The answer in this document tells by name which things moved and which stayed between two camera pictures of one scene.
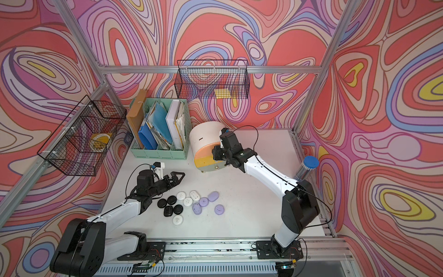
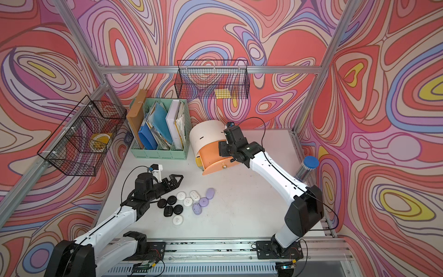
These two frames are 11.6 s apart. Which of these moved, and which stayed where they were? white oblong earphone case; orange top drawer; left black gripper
Moved: orange top drawer
Stayed: left black gripper; white oblong earphone case
